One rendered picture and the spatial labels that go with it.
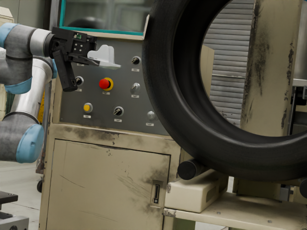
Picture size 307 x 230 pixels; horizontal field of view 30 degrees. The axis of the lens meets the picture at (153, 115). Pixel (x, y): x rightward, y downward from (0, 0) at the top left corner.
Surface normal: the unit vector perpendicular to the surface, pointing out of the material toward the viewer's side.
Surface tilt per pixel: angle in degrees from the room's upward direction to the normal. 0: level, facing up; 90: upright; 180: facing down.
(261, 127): 90
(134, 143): 90
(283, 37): 90
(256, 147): 100
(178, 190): 90
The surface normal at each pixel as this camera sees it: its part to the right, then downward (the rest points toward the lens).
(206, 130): -0.39, 0.17
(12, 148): 0.04, 0.30
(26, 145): 0.13, 0.03
